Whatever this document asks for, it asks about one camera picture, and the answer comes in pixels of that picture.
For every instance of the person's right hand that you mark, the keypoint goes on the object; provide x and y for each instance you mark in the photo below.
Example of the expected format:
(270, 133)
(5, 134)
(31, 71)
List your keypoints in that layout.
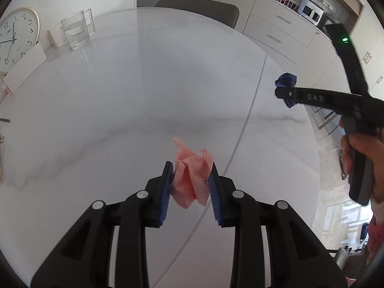
(364, 152)

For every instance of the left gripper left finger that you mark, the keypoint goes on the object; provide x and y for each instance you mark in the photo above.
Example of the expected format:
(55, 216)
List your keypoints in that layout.
(81, 258)

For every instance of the spice rack with jars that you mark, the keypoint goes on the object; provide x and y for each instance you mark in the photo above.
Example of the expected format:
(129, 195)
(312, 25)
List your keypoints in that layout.
(289, 3)

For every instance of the pink paper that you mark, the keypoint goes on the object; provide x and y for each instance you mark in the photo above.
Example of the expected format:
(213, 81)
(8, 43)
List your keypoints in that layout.
(190, 175)

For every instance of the clear glass cup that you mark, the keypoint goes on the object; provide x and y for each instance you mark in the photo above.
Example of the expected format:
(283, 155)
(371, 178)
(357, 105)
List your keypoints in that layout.
(75, 30)

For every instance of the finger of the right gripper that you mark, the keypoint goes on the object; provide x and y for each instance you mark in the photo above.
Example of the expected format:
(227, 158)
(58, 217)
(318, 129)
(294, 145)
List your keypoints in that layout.
(333, 100)

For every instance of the grey dining chair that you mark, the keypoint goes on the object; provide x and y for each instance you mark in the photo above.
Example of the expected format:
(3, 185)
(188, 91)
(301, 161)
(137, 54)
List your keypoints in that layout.
(224, 13)

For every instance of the dark blue paper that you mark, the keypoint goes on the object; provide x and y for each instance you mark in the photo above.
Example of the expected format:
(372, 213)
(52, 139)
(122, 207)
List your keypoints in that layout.
(287, 80)

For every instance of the round white wall clock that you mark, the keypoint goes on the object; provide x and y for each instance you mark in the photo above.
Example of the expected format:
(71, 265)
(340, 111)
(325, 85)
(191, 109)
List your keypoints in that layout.
(20, 31)

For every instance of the grey metal stool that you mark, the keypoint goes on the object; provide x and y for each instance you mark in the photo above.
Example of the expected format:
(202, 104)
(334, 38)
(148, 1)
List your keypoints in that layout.
(325, 119)

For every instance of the white countertop appliance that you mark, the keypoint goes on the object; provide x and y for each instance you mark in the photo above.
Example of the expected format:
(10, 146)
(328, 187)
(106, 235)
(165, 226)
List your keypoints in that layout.
(310, 11)

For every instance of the white card box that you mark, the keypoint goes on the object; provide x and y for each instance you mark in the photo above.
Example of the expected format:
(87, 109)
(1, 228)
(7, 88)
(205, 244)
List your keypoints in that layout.
(23, 68)

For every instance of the drawer cabinet unit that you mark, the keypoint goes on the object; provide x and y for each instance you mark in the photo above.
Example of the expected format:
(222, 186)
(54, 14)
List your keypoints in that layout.
(279, 28)

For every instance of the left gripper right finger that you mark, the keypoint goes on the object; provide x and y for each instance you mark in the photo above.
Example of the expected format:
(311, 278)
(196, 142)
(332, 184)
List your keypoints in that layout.
(297, 257)

